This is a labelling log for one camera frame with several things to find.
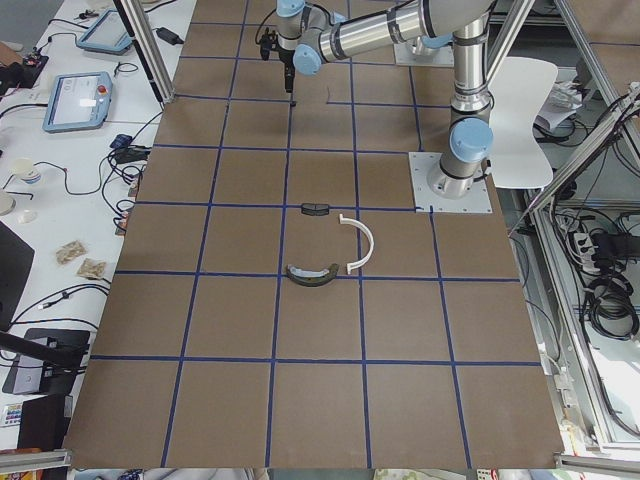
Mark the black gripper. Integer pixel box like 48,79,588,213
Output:
279,49,295,106

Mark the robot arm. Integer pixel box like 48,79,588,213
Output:
387,1,534,199
260,1,453,95

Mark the black power adapter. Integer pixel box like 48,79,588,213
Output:
156,27,184,45

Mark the black brake pad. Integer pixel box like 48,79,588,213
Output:
300,203,330,217

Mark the far blue teach pendant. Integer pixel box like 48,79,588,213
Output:
76,9,132,55

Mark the blue teach pendant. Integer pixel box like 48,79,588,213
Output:
76,9,132,55
42,71,113,133

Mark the near blue teach pendant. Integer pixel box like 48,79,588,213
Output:
42,71,113,133

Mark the white plastic chair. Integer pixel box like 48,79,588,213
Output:
489,57,558,189

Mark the small parts bag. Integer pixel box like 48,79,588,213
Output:
55,240,87,265
76,258,107,280

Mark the white paper cup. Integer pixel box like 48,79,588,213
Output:
10,158,42,185

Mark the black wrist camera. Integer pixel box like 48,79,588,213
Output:
258,28,277,61

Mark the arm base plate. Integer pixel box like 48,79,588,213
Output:
408,152,493,215
393,43,454,68

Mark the white curved plastic bracket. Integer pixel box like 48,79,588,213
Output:
338,213,377,275

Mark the aluminium frame post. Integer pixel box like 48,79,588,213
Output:
114,0,175,105

